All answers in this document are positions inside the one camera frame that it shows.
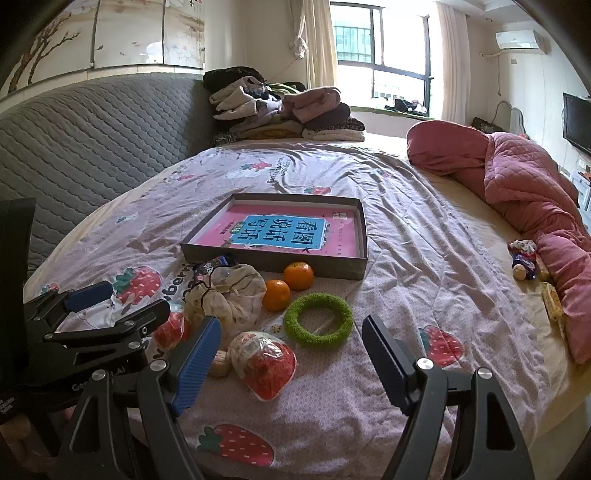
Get cream cloth bundle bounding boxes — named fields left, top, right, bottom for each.
left=184, top=264, right=267, bottom=340

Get blue cookie packet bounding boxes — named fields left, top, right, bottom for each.
left=191, top=255, right=238, bottom=278

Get white cabinet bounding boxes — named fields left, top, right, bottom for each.
left=570, top=166, right=591, bottom=208

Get small heap of snack packets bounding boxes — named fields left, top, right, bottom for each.
left=508, top=239, right=541, bottom=281

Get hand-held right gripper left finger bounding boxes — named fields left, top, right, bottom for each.
left=58, top=316, right=222, bottom=480

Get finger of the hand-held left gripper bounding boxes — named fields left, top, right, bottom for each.
left=44, top=299, right=171, bottom=356
left=23, top=281, right=115, bottom=333

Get pink quilt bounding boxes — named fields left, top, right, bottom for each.
left=406, top=120, right=591, bottom=365

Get pink and blue book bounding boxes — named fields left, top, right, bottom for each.
left=191, top=203, right=361, bottom=257

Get beige bed sheet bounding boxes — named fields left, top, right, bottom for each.
left=360, top=131, right=583, bottom=444

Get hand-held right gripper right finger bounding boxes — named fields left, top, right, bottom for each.
left=361, top=315, right=536, bottom=480

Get cream curtain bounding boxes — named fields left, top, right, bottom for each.
left=434, top=0, right=469, bottom=123
left=288, top=0, right=340, bottom=88

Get grey quilted headboard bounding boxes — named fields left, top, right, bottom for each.
left=0, top=71, right=218, bottom=278

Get strawberry printed blanket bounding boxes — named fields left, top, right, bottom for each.
left=23, top=138, right=555, bottom=480

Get white air conditioner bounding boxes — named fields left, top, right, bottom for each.
left=495, top=30, right=546, bottom=52

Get grey cardboard box tray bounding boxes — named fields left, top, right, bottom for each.
left=179, top=193, right=369, bottom=281

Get dark clothes on windowsill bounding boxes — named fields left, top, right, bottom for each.
left=383, top=98, right=428, bottom=114

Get pile of folded clothes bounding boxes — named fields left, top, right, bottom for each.
left=202, top=66, right=368, bottom=146

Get yellow snack packet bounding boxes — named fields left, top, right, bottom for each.
left=540, top=281, right=566, bottom=324

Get black television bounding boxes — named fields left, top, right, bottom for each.
left=562, top=92, right=591, bottom=155

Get green fuzzy ring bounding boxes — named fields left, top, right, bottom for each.
left=284, top=293, right=354, bottom=348

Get dark framed window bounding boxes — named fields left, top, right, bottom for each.
left=330, top=2, right=432, bottom=116

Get blossom tree wall mural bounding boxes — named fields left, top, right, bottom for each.
left=0, top=0, right=206, bottom=100

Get large red snack packet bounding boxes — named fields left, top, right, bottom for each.
left=228, top=331, right=297, bottom=401

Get orange mandarin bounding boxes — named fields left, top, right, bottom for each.
left=283, top=261, right=315, bottom=291
left=262, top=279, right=292, bottom=312

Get white oval chair back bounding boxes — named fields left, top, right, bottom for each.
left=496, top=99, right=527, bottom=134

